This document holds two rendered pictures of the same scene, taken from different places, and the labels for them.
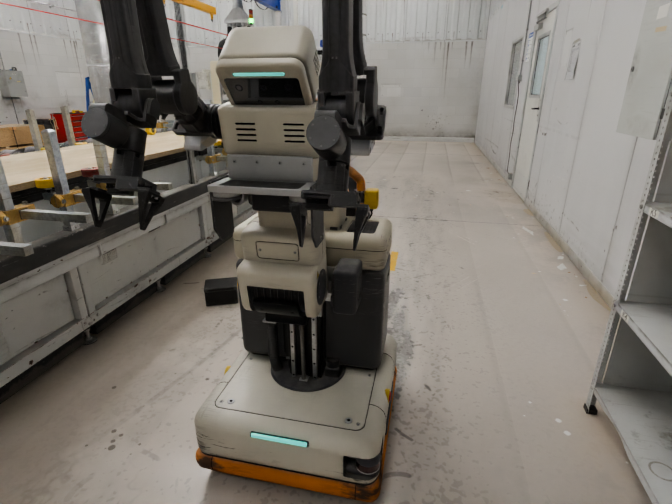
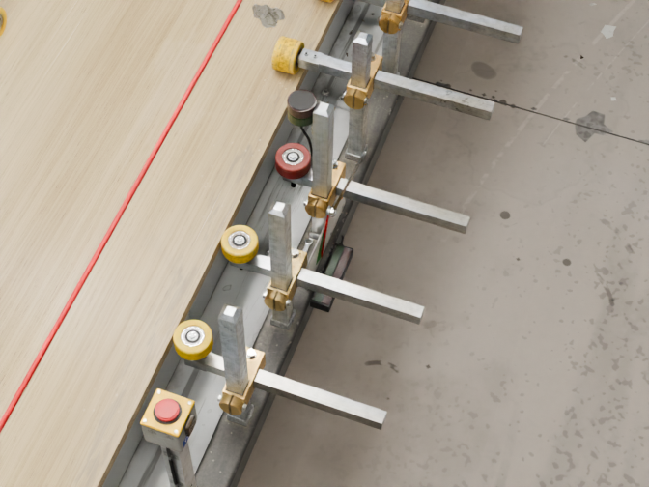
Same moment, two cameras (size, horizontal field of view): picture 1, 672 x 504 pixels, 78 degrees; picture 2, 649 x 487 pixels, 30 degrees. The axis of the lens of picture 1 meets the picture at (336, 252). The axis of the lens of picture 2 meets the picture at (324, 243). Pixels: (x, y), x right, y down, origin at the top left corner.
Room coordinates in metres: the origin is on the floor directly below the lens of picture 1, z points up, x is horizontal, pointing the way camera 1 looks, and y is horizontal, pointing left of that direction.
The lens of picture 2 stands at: (1.81, 0.56, 3.06)
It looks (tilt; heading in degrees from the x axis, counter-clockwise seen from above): 56 degrees down; 7
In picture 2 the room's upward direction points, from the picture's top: 1 degrees clockwise
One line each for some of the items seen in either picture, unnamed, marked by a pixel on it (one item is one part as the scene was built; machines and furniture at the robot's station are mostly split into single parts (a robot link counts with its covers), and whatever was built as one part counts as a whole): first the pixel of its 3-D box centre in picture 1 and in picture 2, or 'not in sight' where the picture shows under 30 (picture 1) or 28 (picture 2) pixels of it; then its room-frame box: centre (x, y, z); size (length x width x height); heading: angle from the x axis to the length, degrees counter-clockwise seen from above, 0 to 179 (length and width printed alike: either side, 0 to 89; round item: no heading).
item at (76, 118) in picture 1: (73, 130); not in sight; (10.00, 6.08, 0.41); 0.76 x 0.48 x 0.81; 175
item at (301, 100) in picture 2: not in sight; (302, 133); (3.40, 0.80, 1.05); 0.06 x 0.06 x 0.22; 78
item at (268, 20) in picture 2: not in sight; (268, 11); (3.88, 0.95, 0.91); 0.09 x 0.07 x 0.02; 48
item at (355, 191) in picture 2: not in sight; (375, 198); (3.41, 0.63, 0.84); 0.43 x 0.03 x 0.04; 78
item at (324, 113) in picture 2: not in sight; (322, 177); (3.39, 0.75, 0.92); 0.04 x 0.04 x 0.48; 78
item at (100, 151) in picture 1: (104, 172); not in sight; (1.93, 1.07, 0.90); 0.04 x 0.04 x 0.48; 78
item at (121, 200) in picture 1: (89, 198); not in sight; (1.70, 1.03, 0.83); 0.43 x 0.03 x 0.04; 78
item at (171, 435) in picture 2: not in sight; (169, 421); (2.65, 0.91, 1.18); 0.07 x 0.07 x 0.08; 78
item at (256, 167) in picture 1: (269, 200); not in sight; (1.02, 0.17, 0.99); 0.28 x 0.16 x 0.22; 77
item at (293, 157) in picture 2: not in sight; (293, 170); (3.45, 0.83, 0.85); 0.08 x 0.08 x 0.11
